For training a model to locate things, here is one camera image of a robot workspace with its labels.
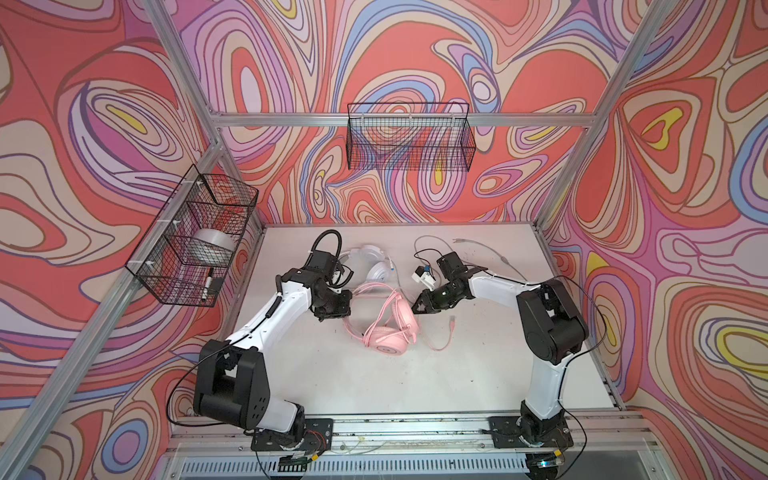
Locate black wire basket back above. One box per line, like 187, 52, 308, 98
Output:
346, 100, 477, 172

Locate aluminium front rail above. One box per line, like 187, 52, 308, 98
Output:
167, 410, 660, 455

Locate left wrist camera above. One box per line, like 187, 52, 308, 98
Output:
303, 229, 343, 285

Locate pink cat-ear headphones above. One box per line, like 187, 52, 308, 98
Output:
343, 282, 420, 356

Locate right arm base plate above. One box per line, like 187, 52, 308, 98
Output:
483, 414, 574, 450

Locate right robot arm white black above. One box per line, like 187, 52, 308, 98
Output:
411, 269, 589, 445

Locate white headphones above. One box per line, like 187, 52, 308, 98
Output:
340, 244, 394, 288

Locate silver tape roll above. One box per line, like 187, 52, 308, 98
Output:
189, 228, 236, 264

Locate black wire basket left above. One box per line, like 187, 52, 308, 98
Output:
125, 165, 259, 307

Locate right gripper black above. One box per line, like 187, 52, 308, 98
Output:
409, 280, 464, 314

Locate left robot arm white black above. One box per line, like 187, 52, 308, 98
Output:
193, 269, 353, 435

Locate black wire basket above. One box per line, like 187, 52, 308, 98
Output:
125, 165, 259, 307
346, 100, 477, 172

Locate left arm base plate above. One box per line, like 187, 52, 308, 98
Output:
250, 417, 334, 454

